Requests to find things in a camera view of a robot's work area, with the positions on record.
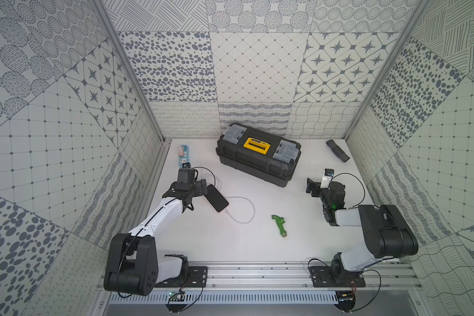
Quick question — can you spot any black smartphone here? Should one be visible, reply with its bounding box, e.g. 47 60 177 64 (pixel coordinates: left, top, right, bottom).
204 184 229 213

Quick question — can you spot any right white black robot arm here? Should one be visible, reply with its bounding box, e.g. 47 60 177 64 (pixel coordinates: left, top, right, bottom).
306 177 419 279

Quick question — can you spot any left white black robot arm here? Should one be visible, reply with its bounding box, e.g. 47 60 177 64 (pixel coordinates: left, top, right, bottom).
103 180 208 298

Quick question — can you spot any black cylindrical tube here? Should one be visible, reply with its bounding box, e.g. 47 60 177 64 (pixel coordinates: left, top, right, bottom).
326 140 350 163

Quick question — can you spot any green plastic pipe fitting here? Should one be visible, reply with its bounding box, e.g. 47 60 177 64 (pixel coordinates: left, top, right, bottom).
271 215 287 238

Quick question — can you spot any black toolbox yellow latch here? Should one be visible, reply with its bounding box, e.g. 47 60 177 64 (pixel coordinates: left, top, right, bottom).
215 123 302 188

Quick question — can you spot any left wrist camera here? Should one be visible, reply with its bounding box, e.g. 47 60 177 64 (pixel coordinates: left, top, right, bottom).
177 168 198 184

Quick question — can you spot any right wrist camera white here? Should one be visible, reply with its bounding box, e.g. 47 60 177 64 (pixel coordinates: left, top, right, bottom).
320 169 334 189

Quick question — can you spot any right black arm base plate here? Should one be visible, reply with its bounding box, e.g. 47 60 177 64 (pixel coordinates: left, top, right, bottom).
308 266 366 288

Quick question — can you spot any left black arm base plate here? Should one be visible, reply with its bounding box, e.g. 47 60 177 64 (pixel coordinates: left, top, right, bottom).
155 266 209 288

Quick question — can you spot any aluminium frame rail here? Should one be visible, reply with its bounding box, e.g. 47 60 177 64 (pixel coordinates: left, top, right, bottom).
154 260 422 292

